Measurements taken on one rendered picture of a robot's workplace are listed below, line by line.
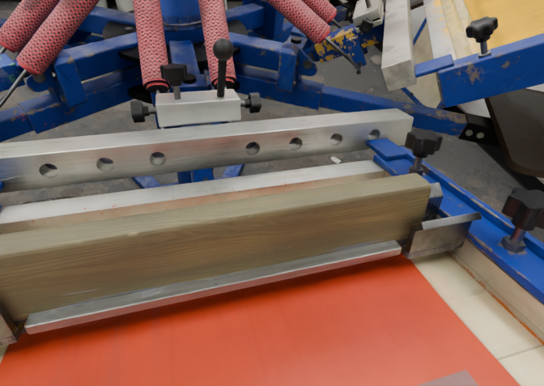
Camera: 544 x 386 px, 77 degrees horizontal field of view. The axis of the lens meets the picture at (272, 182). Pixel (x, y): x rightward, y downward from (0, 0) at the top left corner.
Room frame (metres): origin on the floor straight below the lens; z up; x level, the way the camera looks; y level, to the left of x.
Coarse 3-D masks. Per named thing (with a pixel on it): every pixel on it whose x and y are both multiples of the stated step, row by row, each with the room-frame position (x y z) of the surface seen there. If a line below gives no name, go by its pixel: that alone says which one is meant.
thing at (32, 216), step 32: (128, 192) 0.29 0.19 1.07; (160, 192) 0.30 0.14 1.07; (192, 192) 0.30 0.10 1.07; (224, 192) 0.31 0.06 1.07; (256, 192) 0.32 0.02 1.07; (0, 224) 0.22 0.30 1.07; (32, 224) 0.22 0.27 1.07; (64, 224) 0.23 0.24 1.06; (480, 256) 0.22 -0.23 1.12; (512, 288) 0.18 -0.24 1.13
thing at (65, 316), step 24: (288, 264) 0.18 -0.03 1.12; (312, 264) 0.18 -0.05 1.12; (336, 264) 0.19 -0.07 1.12; (168, 288) 0.14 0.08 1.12; (192, 288) 0.14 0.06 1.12; (216, 288) 0.15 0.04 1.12; (240, 288) 0.15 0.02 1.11; (48, 312) 0.11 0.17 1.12; (72, 312) 0.11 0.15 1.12; (96, 312) 0.11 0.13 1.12; (120, 312) 0.12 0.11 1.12
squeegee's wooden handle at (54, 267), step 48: (288, 192) 0.22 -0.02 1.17; (336, 192) 0.23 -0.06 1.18; (384, 192) 0.24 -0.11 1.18; (0, 240) 0.13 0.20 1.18; (48, 240) 0.14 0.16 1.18; (96, 240) 0.14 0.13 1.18; (144, 240) 0.15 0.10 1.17; (192, 240) 0.16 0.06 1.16; (240, 240) 0.18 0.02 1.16; (288, 240) 0.19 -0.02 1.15; (336, 240) 0.21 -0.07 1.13; (384, 240) 0.22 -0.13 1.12; (0, 288) 0.11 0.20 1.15; (48, 288) 0.12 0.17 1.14; (96, 288) 0.13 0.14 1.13; (144, 288) 0.14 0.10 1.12
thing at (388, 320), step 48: (288, 288) 0.18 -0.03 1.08; (336, 288) 0.18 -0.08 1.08; (384, 288) 0.19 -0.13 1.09; (432, 288) 0.19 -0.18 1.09; (288, 336) 0.12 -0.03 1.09; (336, 336) 0.13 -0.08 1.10; (384, 336) 0.13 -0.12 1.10; (432, 336) 0.13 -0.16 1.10; (288, 384) 0.08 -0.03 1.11; (336, 384) 0.08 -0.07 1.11; (384, 384) 0.09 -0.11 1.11; (432, 384) 0.09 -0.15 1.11; (480, 384) 0.09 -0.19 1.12
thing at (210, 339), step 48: (48, 336) 0.10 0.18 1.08; (96, 336) 0.11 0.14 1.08; (144, 336) 0.11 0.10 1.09; (192, 336) 0.11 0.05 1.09; (240, 336) 0.12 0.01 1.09; (0, 384) 0.06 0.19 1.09; (48, 384) 0.06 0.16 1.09; (96, 384) 0.07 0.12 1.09; (144, 384) 0.07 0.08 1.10; (192, 384) 0.07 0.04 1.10; (240, 384) 0.08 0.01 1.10
